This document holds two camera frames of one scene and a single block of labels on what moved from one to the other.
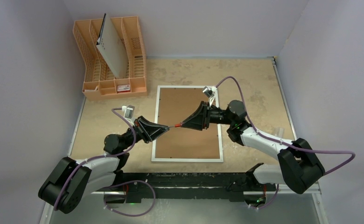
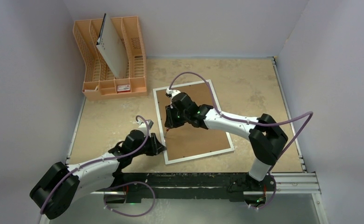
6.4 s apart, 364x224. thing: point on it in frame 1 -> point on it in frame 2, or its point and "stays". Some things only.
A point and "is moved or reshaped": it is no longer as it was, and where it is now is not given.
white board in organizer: (109, 44) stays
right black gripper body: (206, 115) -> (171, 121)
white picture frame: (181, 144) is moved or reshaped
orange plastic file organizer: (99, 82) stays
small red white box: (123, 88) stays
